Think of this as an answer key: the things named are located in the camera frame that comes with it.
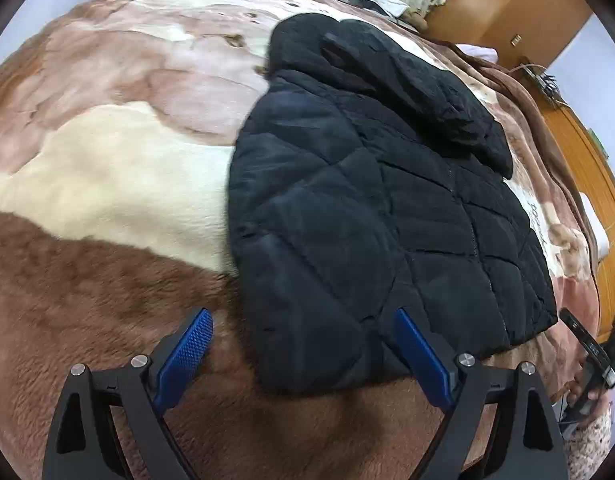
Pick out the person's right forearm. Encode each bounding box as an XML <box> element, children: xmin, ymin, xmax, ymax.
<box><xmin>562</xmin><ymin>405</ymin><xmax>615</xmax><ymax>480</ymax></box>

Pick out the green box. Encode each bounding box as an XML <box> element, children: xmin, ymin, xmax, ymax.
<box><xmin>589</xmin><ymin>129</ymin><xmax>609</xmax><ymax>159</ymax></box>

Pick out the white folded towel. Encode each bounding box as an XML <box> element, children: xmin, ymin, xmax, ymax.
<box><xmin>457</xmin><ymin>44</ymin><xmax>499</xmax><ymax>62</ymax></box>

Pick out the white pillow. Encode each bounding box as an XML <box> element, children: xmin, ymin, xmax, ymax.
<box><xmin>580</xmin><ymin>191</ymin><xmax>611</xmax><ymax>262</ymax></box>

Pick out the wooden bed headboard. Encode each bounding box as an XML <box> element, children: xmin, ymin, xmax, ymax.
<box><xmin>517</xmin><ymin>70</ymin><xmax>615</xmax><ymax>356</ymax></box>

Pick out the wooden wardrobe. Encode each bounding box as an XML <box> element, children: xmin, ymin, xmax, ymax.
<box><xmin>425</xmin><ymin>0</ymin><xmax>593</xmax><ymax>69</ymax></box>

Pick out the pile of clothes and boxes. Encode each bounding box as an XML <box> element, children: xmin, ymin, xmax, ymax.
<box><xmin>315</xmin><ymin>0</ymin><xmax>424</xmax><ymax>27</ymax></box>

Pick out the person's right hand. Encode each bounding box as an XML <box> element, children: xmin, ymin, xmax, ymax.
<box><xmin>566</xmin><ymin>355</ymin><xmax>611</xmax><ymax>429</ymax></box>

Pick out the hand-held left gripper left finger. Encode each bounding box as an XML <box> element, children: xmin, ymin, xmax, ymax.
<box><xmin>41</xmin><ymin>307</ymin><xmax>214</xmax><ymax>480</ymax></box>

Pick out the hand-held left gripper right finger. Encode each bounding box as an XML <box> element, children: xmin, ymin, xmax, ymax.
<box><xmin>393</xmin><ymin>307</ymin><xmax>571</xmax><ymax>480</ymax></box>

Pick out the brown printed plush blanket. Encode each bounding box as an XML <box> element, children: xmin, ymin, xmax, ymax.
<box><xmin>0</xmin><ymin>0</ymin><xmax>613</xmax><ymax>480</ymax></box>

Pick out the power strip with plugs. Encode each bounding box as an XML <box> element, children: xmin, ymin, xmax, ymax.
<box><xmin>519</xmin><ymin>62</ymin><xmax>564</xmax><ymax>107</ymax></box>

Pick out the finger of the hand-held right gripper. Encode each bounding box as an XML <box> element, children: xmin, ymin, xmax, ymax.
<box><xmin>560</xmin><ymin>308</ymin><xmax>615</xmax><ymax>389</ymax></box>

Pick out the black puffer jacket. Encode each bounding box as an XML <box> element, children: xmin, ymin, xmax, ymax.
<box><xmin>227</xmin><ymin>12</ymin><xmax>559</xmax><ymax>396</ymax></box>

